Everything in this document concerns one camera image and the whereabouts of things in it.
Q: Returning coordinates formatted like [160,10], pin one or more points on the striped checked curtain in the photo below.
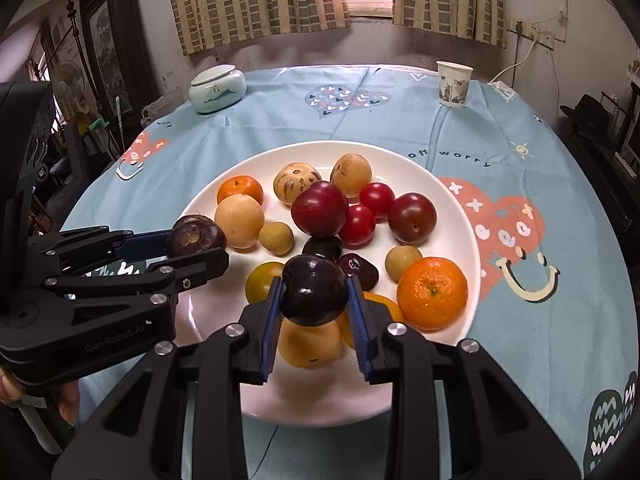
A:
[260,0]
[450,0]

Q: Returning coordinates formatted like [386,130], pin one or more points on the dark framed painting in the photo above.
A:
[107,45]

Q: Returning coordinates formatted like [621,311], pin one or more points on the black computer desk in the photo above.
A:
[600,175]

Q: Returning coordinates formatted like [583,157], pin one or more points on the small orange mandarin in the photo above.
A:
[240,189]

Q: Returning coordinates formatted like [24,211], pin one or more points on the white ceramic lidded jar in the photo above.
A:
[217,90]

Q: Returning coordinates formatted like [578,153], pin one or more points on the printed paper cup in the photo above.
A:
[454,85]

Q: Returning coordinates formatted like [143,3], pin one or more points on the large orange mandarin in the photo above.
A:
[432,293]

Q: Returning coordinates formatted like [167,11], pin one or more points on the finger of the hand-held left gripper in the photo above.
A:
[145,246]
[200,267]

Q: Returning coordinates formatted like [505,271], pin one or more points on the person's left hand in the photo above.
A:
[69,402]

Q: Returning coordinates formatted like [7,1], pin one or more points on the clear glass mug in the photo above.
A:
[160,110]

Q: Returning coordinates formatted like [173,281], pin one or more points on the dark red cherry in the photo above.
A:
[362,272]

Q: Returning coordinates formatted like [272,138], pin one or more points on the small tan longan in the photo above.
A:
[276,238]
[402,261]

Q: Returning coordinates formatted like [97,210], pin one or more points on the black hat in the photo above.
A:
[587,110]

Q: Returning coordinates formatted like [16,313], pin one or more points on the pale yellow round fruit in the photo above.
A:
[239,221]

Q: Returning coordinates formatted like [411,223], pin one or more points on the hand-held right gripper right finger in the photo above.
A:
[361,330]

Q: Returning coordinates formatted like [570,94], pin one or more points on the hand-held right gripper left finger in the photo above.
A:
[272,330]

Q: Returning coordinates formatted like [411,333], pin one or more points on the large red plum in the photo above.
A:
[320,208]

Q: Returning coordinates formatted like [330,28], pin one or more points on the white standing fan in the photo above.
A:
[65,85]

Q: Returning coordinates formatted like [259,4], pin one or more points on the computer monitor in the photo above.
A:
[632,140]

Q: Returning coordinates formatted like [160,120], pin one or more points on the dark brown mangosteen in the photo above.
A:
[197,232]

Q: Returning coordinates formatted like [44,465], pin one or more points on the tan yellow round fruit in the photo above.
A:
[310,345]

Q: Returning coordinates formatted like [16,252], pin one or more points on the red cherry tomato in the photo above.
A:
[359,226]
[377,199]

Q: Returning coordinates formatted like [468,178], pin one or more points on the white oval plate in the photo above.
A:
[320,400]

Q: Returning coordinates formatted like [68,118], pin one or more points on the blue printed tablecloth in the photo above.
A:
[525,310]

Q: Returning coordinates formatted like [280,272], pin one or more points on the white power adapter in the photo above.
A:
[501,90]

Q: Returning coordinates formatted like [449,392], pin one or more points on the white wall power strip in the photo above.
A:
[532,34]

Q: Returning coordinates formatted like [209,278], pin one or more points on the orange yellow tomato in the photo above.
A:
[387,307]

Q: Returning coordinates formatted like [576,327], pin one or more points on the faintly striped pepino melon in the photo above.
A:
[351,174]

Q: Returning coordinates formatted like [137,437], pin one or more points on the yellow green tomato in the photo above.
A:
[262,282]

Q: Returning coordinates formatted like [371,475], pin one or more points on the dark red plum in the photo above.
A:
[412,218]

